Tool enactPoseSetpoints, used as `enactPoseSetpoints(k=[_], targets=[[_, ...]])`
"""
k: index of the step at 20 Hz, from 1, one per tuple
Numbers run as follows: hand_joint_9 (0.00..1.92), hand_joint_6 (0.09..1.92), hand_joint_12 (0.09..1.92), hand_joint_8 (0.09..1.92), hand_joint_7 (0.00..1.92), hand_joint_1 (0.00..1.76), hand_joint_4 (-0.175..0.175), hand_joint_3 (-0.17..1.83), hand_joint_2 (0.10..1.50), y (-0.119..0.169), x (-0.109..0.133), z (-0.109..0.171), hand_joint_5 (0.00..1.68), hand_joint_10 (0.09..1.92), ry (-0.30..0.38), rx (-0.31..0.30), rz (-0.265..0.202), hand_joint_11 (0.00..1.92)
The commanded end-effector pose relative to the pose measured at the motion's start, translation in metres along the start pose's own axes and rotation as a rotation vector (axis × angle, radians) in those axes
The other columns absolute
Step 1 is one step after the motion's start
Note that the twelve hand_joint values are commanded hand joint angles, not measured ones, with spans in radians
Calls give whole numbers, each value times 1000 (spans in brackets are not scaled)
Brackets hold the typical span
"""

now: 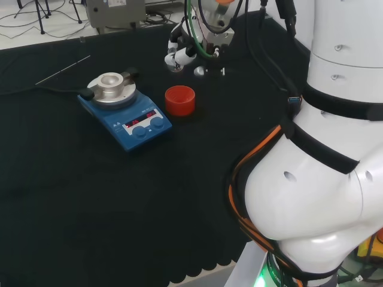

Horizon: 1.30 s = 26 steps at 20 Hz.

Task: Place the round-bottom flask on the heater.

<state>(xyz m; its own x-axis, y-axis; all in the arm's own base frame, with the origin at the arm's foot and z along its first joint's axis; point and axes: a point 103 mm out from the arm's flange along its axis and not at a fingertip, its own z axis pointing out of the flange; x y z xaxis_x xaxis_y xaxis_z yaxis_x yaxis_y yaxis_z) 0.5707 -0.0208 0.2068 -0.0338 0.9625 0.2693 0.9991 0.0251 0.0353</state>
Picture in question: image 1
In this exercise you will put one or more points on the yellow stop button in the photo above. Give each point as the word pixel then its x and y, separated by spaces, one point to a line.
pixel 371 248

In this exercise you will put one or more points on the clear round-bottom glass flask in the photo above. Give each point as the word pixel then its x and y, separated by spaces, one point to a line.
pixel 175 68

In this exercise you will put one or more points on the small clear plastic piece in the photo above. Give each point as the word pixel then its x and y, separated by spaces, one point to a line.
pixel 81 39

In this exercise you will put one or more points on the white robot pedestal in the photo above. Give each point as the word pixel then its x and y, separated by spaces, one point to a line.
pixel 245 269

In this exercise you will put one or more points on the black bench cloth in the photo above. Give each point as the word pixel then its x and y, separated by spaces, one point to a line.
pixel 89 194

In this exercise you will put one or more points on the heater with blue base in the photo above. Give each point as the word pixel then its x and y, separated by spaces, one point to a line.
pixel 140 119

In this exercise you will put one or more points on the black tripod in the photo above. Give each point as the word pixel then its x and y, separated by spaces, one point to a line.
pixel 78 15
pixel 42 18

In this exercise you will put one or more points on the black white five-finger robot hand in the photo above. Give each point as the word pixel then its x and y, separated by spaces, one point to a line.
pixel 184 56

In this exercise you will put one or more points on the grey metal equipment box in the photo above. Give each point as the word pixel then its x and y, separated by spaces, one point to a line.
pixel 116 12

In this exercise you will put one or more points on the thin glass rod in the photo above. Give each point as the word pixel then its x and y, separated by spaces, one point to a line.
pixel 61 71

